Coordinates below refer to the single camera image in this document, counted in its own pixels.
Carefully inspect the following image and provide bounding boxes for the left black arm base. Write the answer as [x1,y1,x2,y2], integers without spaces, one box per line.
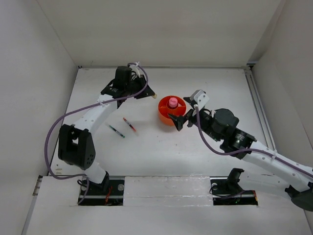
[77,173,125,206]

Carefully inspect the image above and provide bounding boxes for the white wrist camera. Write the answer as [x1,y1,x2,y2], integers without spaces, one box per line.
[190,90,210,110]
[131,62,144,77]

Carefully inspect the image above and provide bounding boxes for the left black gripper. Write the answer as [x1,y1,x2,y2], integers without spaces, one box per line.
[125,75,155,99]

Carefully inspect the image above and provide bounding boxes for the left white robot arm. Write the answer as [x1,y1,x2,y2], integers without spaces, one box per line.
[58,63,155,194]

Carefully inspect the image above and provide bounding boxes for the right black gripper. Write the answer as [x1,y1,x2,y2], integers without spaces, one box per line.
[167,109,221,142]

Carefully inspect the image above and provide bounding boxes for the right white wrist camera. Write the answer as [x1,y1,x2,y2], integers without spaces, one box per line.
[190,90,210,110]

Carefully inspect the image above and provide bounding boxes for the orange round divided container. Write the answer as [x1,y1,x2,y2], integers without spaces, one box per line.
[158,95,186,126]

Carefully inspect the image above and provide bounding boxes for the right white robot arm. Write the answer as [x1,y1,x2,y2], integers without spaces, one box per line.
[168,94,313,212]

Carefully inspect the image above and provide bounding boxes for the green pen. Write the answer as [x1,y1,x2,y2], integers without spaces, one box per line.
[108,125,125,138]

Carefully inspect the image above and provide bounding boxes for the pink capped glue bottle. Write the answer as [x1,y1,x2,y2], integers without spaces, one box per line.
[167,97,179,109]

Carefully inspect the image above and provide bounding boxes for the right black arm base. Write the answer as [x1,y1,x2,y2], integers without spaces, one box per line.
[209,168,258,206]

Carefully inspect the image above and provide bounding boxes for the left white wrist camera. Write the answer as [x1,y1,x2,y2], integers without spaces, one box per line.
[131,62,144,77]

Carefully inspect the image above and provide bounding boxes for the orange capped red pen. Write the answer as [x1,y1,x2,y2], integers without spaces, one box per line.
[123,117,139,136]

